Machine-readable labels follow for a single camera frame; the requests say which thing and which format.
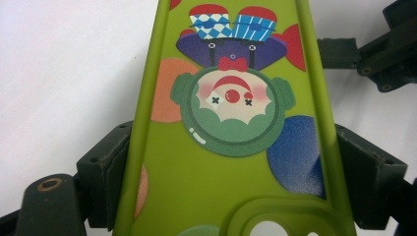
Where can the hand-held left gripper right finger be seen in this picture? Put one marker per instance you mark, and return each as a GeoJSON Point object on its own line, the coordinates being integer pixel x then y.
{"type": "Point", "coordinates": [367, 177]}

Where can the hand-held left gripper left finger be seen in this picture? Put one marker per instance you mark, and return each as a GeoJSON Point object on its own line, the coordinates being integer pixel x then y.
{"type": "Point", "coordinates": [105, 170]}

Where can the green clown phone case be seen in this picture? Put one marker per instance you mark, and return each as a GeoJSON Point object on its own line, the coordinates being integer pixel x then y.
{"type": "Point", "coordinates": [213, 183]}

